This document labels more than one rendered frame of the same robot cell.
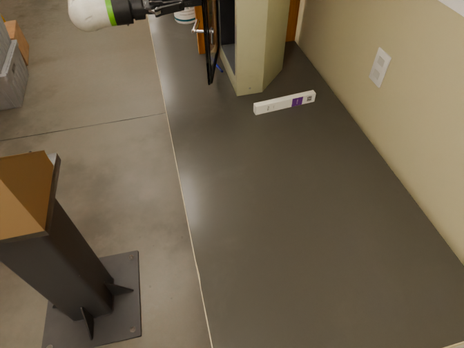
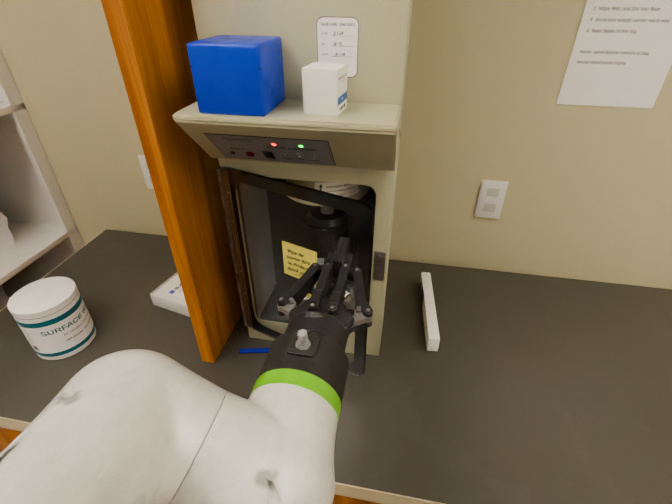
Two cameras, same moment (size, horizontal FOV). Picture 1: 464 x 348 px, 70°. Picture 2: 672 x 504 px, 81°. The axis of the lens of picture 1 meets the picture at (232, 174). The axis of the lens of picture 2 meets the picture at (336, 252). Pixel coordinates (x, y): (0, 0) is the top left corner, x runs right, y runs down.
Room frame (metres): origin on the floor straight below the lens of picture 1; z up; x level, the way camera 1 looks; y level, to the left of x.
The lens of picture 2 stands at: (0.97, 0.59, 1.66)
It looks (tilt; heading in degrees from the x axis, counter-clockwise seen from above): 34 degrees down; 294
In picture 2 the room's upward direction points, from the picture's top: straight up
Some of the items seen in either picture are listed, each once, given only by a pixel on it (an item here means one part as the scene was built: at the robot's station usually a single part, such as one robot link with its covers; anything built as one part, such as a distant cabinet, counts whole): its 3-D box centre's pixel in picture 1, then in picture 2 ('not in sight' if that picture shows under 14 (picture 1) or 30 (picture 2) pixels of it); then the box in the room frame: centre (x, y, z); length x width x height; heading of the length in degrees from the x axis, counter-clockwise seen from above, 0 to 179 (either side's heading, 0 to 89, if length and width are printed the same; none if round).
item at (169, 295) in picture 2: not in sight; (189, 293); (1.68, -0.01, 0.96); 0.16 x 0.12 x 0.04; 1
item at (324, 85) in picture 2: not in sight; (325, 88); (1.23, 0.05, 1.54); 0.05 x 0.05 x 0.06; 7
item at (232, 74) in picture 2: not in sight; (240, 74); (1.35, 0.08, 1.56); 0.10 x 0.10 x 0.09; 13
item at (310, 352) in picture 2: (123, 7); (304, 372); (1.12, 0.35, 1.31); 0.09 x 0.06 x 0.12; 13
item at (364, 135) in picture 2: not in sight; (292, 142); (1.28, 0.07, 1.46); 0.32 x 0.11 x 0.10; 13
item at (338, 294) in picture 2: (166, 5); (339, 293); (1.14, 0.21, 1.31); 0.11 x 0.01 x 0.04; 102
